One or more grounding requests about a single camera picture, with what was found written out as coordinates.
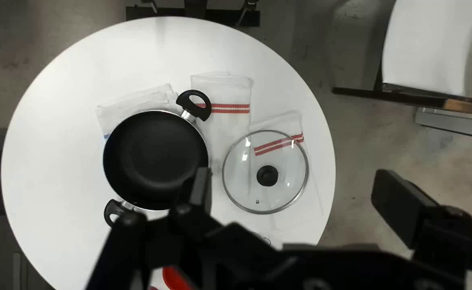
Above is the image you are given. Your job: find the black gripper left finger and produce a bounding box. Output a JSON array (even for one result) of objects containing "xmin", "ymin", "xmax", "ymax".
[{"xmin": 168, "ymin": 167, "xmax": 213, "ymax": 243}]

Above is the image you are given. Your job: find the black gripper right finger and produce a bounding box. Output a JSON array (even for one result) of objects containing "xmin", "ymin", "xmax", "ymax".
[{"xmin": 371, "ymin": 169, "xmax": 472, "ymax": 249}]

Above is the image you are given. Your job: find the glass pot lid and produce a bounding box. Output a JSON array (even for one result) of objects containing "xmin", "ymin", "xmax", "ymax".
[{"xmin": 221, "ymin": 132, "xmax": 310, "ymax": 214}]

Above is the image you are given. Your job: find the black cooking pot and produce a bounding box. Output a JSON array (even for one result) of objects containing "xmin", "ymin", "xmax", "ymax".
[{"xmin": 104, "ymin": 88, "xmax": 213, "ymax": 225}]

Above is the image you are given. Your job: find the clear bag under pot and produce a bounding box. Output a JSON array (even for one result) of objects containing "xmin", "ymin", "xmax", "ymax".
[{"xmin": 95, "ymin": 83, "xmax": 181, "ymax": 138}]

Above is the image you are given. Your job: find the red striped bag under lid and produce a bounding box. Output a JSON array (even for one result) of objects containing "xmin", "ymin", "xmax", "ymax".
[{"xmin": 250, "ymin": 111, "xmax": 305, "ymax": 154}]

